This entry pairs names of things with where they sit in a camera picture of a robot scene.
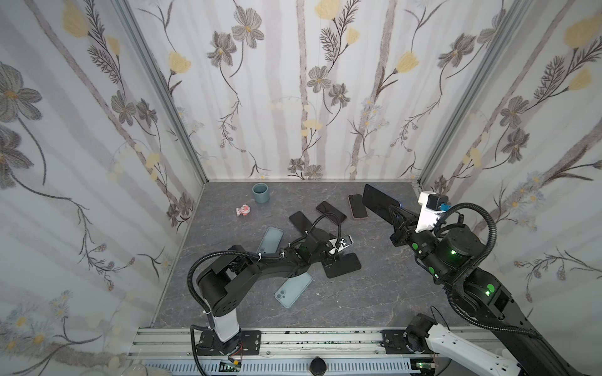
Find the blue-edged smartphone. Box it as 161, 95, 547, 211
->
288, 211, 332, 241

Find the teal ceramic cup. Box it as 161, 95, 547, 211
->
252, 183, 270, 205

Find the pink pig figurine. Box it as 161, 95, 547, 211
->
236, 205, 251, 216

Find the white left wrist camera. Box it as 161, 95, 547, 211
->
328, 235, 354, 256

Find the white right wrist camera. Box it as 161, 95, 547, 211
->
415, 191, 450, 233

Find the purple-edged smartphone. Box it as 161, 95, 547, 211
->
349, 194, 368, 219

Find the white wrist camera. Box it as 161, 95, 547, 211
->
328, 235, 354, 256
415, 191, 450, 233

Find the black phone case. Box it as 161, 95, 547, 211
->
321, 253, 362, 279

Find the black knob on rail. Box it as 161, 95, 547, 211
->
308, 357, 328, 376

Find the light blue phone case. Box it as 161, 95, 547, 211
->
274, 273, 314, 309

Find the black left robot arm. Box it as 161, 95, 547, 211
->
187, 212, 343, 357

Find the black smartphone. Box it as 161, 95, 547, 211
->
362, 184, 401, 225
316, 201, 347, 223

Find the clear teal phone case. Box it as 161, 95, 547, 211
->
257, 227, 284, 254

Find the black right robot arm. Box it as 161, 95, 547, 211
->
387, 194, 578, 375

